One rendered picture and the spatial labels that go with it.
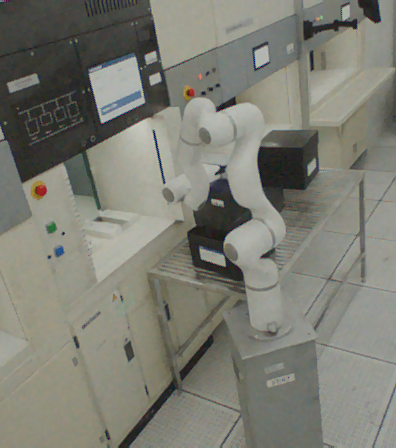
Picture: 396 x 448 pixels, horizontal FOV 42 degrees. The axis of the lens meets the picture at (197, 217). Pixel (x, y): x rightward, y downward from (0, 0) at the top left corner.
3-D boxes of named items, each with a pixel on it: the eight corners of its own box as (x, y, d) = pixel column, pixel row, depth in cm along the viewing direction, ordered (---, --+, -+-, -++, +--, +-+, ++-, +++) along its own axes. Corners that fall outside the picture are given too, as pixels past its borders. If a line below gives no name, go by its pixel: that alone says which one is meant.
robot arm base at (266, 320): (301, 332, 181) (298, 289, 172) (250, 346, 178) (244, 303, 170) (282, 302, 197) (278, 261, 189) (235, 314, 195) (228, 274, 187)
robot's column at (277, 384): (329, 482, 211) (319, 336, 177) (264, 502, 207) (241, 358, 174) (302, 429, 236) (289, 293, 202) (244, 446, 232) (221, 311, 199)
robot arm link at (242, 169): (237, 255, 176) (269, 236, 184) (262, 263, 167) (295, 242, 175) (204, 113, 159) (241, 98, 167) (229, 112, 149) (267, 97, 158)
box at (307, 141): (305, 190, 283) (302, 147, 272) (257, 187, 297) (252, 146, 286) (320, 170, 304) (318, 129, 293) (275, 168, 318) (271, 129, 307)
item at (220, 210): (193, 231, 226) (181, 165, 212) (222, 212, 239) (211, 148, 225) (238, 243, 210) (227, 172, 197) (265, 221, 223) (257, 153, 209)
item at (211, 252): (191, 265, 232) (185, 232, 224) (228, 237, 249) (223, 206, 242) (240, 281, 214) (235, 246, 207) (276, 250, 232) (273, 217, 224)
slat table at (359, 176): (282, 434, 234) (265, 299, 201) (176, 393, 267) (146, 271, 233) (366, 280, 327) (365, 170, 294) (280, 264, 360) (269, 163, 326)
